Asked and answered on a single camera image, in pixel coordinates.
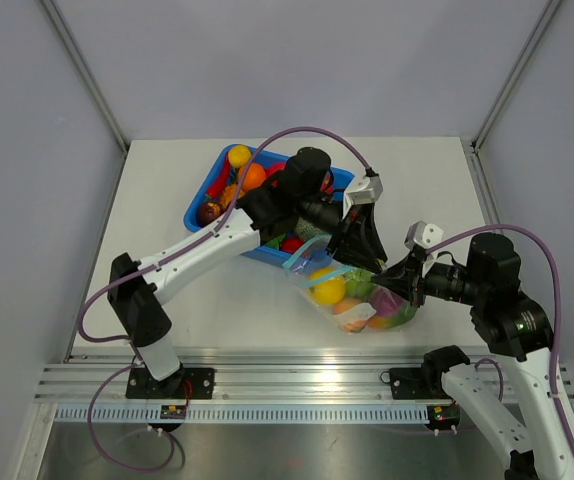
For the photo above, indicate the small red tomato front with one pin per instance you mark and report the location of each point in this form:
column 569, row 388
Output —
column 291, row 245

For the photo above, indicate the purple onion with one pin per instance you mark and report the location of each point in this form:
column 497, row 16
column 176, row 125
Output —
column 385, row 303

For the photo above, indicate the yellow apple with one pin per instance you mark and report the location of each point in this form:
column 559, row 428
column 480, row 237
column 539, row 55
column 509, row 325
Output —
column 329, row 292

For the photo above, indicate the orange fruit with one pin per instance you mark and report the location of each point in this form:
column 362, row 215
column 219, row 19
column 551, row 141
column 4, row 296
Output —
column 254, row 178

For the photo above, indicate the left aluminium frame post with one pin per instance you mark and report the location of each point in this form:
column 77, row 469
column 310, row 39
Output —
column 75, row 55

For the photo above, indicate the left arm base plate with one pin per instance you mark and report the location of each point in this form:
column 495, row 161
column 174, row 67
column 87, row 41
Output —
column 195, row 383

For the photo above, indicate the orange corn cob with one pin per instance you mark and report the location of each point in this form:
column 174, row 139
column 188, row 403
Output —
column 230, row 194

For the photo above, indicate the white slotted cable duct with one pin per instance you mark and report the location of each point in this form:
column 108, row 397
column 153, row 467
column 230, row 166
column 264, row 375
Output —
column 246, row 414

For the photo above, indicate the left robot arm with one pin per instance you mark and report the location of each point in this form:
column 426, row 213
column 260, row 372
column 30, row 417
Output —
column 139, row 289

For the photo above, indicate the red chili pepper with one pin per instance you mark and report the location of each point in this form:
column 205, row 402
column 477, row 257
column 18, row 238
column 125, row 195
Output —
column 221, row 181

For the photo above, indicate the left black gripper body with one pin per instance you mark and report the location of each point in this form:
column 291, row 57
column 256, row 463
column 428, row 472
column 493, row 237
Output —
column 320, row 210

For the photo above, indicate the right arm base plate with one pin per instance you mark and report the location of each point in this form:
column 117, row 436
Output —
column 410, row 383

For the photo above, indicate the green apple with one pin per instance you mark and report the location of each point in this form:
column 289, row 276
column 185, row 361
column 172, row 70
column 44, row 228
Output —
column 405, row 314

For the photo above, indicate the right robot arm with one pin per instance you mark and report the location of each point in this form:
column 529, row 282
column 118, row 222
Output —
column 539, row 445

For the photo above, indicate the clear zip top bag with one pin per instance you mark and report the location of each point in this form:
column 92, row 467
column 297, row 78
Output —
column 313, row 256

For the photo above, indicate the dark red apple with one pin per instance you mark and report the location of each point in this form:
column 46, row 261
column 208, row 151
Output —
column 208, row 212

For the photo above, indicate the netted cantaloupe melon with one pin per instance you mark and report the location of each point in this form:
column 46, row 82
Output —
column 305, row 230

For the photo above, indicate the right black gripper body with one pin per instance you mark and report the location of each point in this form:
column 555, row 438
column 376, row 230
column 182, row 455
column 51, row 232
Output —
column 452, row 281

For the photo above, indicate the orange peach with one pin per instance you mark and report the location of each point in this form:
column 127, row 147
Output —
column 351, row 314

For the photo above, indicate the yellow lemon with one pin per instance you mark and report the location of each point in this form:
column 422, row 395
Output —
column 238, row 156

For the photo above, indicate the aluminium mounting rail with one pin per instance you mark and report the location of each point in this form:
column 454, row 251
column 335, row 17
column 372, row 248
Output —
column 284, row 376

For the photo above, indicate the right aluminium frame post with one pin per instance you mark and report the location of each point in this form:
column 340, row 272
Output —
column 518, row 70

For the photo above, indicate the striped green watermelon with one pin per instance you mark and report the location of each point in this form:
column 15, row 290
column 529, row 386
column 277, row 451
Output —
column 358, row 284

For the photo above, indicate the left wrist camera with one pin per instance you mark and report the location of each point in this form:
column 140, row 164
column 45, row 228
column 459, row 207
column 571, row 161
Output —
column 362, row 191

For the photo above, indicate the green lettuce leaf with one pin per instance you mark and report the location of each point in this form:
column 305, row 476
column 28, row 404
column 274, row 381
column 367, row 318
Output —
column 274, row 244

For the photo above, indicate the blue plastic bin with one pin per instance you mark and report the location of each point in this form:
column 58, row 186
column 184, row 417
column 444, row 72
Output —
column 334, row 185

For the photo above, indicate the aluminium frame post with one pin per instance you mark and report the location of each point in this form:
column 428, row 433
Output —
column 75, row 55
column 518, row 70

